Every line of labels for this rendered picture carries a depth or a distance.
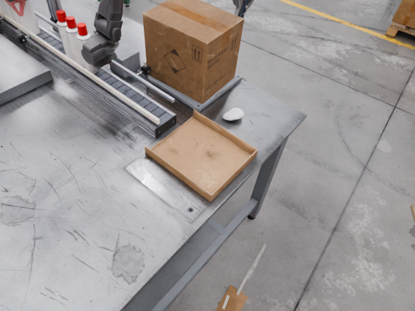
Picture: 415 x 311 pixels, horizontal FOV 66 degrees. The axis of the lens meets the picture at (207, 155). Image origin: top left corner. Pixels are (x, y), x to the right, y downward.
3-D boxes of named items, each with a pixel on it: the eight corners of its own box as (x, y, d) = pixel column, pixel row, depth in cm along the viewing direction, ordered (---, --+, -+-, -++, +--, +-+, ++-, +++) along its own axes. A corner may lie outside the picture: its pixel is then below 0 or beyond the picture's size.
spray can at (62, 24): (64, 58, 137) (50, 11, 122) (75, 53, 140) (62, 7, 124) (71, 63, 135) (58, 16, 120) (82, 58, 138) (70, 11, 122)
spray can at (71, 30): (73, 64, 135) (59, 17, 119) (83, 59, 138) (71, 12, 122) (80, 70, 133) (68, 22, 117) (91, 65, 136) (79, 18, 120)
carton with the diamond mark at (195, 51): (146, 74, 139) (141, 13, 119) (181, 51, 153) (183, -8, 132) (202, 104, 129) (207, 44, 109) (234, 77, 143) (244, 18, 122)
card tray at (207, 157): (144, 153, 114) (144, 145, 111) (193, 116, 127) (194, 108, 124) (210, 202, 103) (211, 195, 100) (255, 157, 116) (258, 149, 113)
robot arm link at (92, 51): (121, 26, 106) (102, 13, 108) (94, 41, 100) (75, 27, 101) (122, 55, 116) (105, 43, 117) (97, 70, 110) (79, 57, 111)
